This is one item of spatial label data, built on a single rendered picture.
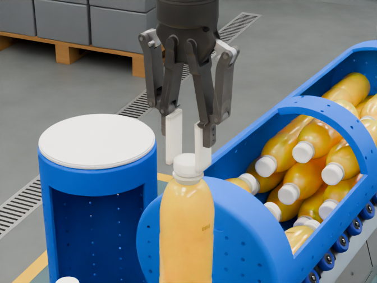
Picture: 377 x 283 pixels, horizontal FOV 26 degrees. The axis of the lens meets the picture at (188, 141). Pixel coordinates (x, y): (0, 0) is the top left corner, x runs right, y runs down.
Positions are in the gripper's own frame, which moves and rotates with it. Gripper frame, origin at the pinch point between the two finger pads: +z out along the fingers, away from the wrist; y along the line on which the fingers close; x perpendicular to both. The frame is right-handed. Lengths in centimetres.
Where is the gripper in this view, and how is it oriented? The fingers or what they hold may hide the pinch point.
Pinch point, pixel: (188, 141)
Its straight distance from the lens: 105.7
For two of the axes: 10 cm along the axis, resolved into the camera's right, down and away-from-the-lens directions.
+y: -8.5, -2.4, 4.7
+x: -5.3, 3.9, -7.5
